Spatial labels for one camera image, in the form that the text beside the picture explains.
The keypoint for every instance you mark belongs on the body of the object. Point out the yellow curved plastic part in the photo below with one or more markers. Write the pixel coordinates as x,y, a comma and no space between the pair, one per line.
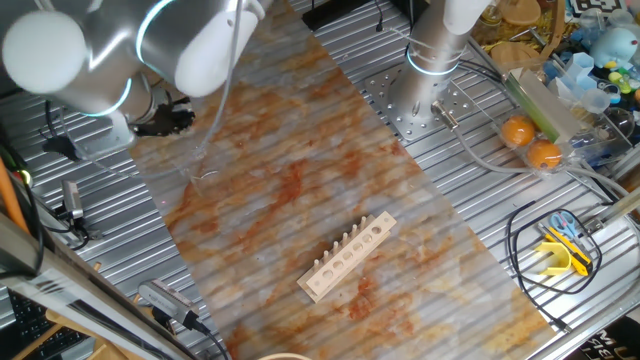
555,267

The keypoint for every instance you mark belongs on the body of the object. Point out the black white fiducial marker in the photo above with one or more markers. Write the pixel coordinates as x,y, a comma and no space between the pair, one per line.
597,6

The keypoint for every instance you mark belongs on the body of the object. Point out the clear glass beaker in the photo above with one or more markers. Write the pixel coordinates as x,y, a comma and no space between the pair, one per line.
205,170

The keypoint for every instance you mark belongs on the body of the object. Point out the clear plastic fruit container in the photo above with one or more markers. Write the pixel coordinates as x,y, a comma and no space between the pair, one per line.
565,150

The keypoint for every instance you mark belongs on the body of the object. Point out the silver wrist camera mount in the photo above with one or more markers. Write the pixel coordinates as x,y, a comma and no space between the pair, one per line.
107,140

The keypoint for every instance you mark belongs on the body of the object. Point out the clear round glass bowl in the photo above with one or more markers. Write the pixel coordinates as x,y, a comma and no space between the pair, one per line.
619,124

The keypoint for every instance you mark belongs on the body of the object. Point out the orange marble pattern mat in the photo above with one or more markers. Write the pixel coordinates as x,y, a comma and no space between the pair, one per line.
325,175

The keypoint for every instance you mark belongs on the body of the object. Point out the wooden round disc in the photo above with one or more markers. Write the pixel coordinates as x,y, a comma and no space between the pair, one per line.
520,11
515,52

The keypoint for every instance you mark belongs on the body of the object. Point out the green clear plastic box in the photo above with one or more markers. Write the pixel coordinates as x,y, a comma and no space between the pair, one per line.
542,102

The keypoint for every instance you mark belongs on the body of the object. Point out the aluminium profile post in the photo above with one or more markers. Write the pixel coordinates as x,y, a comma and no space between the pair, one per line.
620,207

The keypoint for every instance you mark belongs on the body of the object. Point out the glass jar with lid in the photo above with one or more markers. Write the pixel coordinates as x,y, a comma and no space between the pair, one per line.
490,17

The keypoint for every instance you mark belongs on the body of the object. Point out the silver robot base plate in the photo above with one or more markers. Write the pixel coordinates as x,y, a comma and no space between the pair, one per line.
385,100

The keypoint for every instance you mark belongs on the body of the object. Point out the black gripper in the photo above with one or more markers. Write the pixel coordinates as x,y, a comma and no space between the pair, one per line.
167,122

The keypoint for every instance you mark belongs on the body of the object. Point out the wooden test tube rack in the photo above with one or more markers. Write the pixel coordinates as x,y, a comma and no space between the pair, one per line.
387,220

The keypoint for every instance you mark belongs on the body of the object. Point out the grey depth camera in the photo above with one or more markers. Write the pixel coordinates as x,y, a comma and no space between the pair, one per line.
72,199
165,300

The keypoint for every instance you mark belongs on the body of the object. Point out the orange rod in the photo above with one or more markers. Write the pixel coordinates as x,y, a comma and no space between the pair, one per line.
10,200

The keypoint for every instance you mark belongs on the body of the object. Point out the yellow utility knife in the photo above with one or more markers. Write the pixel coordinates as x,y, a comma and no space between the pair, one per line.
575,257

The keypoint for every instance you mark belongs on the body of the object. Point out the black printed box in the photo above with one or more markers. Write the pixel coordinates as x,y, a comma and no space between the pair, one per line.
610,345

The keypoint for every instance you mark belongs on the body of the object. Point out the black camera clamp mount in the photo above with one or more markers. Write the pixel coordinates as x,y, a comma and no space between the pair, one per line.
75,230

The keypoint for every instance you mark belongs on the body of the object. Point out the black keyboard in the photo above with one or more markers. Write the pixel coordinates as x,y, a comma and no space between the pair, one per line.
30,320

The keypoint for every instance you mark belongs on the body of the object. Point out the blue plush toy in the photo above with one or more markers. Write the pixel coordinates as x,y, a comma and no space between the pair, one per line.
615,47

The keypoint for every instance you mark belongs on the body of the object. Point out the silver frame beam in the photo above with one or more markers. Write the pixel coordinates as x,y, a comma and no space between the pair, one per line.
100,305

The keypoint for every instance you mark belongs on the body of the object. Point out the orange fruit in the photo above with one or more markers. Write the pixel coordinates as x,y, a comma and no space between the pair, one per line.
544,154
518,131

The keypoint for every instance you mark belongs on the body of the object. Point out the green yellow small toy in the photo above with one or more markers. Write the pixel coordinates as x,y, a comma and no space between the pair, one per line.
620,82

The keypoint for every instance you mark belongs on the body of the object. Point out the blue hexagonal plastic box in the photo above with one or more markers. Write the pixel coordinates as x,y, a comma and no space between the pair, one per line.
581,67

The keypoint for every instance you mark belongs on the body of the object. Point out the clear plastic cup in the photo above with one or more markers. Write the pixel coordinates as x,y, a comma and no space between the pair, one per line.
595,100

